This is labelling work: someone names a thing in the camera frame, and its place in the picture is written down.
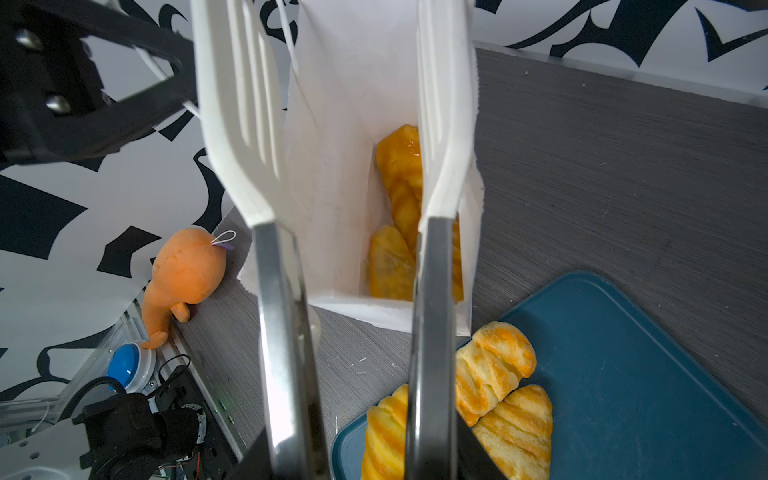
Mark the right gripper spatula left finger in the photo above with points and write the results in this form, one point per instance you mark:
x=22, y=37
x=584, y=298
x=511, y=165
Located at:
x=240, y=103

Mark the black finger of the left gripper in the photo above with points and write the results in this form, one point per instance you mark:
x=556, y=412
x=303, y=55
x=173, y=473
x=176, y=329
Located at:
x=53, y=108

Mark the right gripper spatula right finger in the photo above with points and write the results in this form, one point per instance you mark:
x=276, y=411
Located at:
x=446, y=102

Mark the long braided fake bread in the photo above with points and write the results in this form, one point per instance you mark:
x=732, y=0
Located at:
x=398, y=158

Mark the white paper gift bag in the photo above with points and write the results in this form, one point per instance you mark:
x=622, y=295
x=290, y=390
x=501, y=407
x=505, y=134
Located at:
x=356, y=82

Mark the fake croissant left large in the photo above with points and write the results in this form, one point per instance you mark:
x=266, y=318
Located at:
x=385, y=437

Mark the orange plush toy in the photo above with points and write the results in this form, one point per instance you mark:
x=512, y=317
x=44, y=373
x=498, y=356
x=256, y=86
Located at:
x=187, y=270

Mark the blue push button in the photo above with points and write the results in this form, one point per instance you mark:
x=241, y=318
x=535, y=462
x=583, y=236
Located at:
x=132, y=366

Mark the teal plastic tray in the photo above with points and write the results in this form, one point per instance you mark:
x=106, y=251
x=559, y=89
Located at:
x=628, y=401

